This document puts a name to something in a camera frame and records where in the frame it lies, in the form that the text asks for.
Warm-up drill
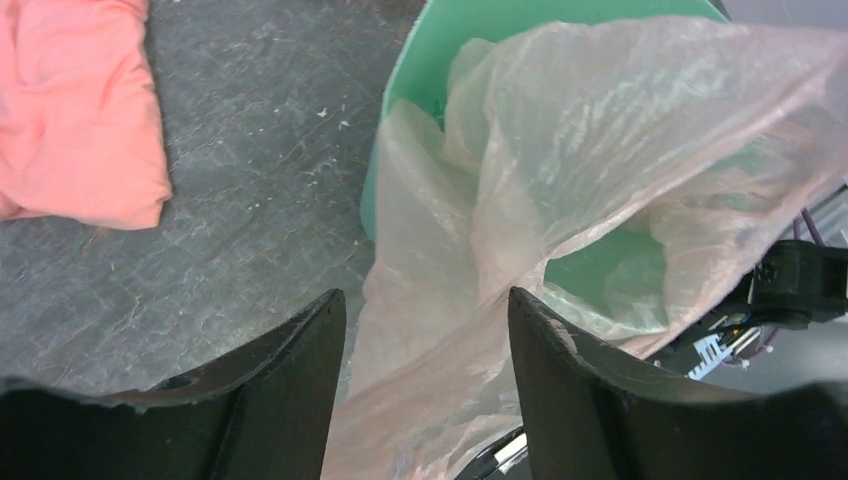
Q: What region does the pink translucent trash bag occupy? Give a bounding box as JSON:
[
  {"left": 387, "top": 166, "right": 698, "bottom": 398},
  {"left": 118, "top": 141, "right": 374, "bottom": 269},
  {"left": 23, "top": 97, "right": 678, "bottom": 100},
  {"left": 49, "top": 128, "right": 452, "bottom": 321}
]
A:
[{"left": 323, "top": 17, "right": 847, "bottom": 479}]

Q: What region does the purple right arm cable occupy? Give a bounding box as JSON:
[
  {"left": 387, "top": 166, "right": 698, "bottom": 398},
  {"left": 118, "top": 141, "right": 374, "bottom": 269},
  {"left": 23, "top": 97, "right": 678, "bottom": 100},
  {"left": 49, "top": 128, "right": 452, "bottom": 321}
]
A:
[{"left": 791, "top": 208, "right": 826, "bottom": 248}]

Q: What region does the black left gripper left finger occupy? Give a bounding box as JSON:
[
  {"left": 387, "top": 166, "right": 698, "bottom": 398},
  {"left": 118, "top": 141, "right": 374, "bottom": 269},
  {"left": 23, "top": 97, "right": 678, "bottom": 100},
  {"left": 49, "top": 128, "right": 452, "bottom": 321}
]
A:
[{"left": 1, "top": 289, "right": 347, "bottom": 479}]

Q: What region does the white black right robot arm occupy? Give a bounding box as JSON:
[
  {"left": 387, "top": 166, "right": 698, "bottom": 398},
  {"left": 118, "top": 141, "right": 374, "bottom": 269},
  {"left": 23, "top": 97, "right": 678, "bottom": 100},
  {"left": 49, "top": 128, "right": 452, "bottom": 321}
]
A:
[{"left": 714, "top": 240, "right": 847, "bottom": 330}]

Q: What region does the green plastic trash bin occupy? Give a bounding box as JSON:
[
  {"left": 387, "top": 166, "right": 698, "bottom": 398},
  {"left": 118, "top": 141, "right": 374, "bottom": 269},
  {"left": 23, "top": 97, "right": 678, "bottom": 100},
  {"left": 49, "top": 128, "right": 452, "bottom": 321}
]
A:
[{"left": 359, "top": 1, "right": 722, "bottom": 341}]

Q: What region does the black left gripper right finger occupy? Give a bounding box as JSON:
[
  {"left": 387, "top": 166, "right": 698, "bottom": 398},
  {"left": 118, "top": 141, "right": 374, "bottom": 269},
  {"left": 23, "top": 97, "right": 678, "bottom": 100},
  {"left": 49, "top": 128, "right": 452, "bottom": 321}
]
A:
[{"left": 508, "top": 287, "right": 847, "bottom": 479}]

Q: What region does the salmon pink cloth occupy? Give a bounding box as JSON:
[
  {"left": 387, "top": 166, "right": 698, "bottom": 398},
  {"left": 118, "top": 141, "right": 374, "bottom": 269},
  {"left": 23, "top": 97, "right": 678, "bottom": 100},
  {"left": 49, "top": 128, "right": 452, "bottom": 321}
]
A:
[{"left": 1, "top": 1, "right": 172, "bottom": 230}]

